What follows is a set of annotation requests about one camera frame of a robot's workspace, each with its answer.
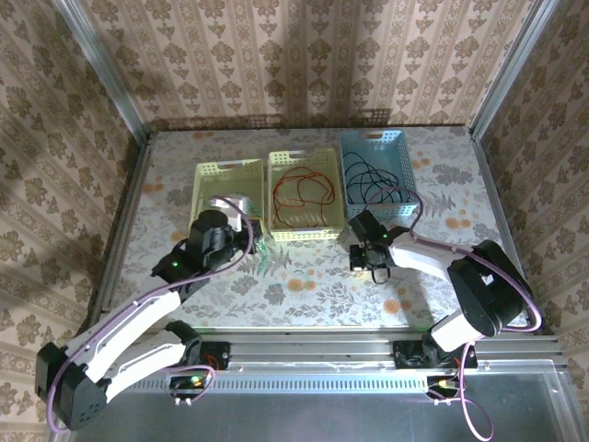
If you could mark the floral table cloth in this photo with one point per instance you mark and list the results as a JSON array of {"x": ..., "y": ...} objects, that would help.
[{"x": 322, "y": 299}]

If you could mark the grey metal sheet panel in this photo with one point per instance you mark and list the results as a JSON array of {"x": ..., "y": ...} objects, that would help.
[{"x": 299, "y": 416}]

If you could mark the aluminium corner post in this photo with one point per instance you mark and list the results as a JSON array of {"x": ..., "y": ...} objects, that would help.
[
  {"x": 511, "y": 69},
  {"x": 106, "y": 78}
]

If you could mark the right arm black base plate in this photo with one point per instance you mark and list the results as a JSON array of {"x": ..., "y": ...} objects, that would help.
[{"x": 407, "y": 357}]

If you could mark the pale yellow plastic basket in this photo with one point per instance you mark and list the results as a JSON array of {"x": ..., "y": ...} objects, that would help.
[
  {"x": 317, "y": 212},
  {"x": 230, "y": 179}
]

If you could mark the aluminium mounting rail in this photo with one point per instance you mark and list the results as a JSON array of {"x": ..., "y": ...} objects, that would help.
[{"x": 313, "y": 352}]

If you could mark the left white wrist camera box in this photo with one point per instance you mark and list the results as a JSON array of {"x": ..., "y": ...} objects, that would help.
[{"x": 237, "y": 207}]

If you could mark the black connector box with lights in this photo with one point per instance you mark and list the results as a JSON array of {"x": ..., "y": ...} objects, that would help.
[
  {"x": 188, "y": 383},
  {"x": 444, "y": 384}
]

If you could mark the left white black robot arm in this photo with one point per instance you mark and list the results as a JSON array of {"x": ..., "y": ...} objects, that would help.
[{"x": 115, "y": 340}]

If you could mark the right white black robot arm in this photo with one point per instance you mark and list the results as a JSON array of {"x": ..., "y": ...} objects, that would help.
[{"x": 488, "y": 290}]

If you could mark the aluminium table side rail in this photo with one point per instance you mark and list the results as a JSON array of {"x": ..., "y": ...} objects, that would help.
[
  {"x": 492, "y": 184},
  {"x": 131, "y": 193}
]

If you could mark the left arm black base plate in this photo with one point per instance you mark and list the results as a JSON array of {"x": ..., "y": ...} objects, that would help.
[{"x": 218, "y": 357}]

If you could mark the blue plastic basket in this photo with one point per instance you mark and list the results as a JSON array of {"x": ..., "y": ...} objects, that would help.
[{"x": 396, "y": 156}]

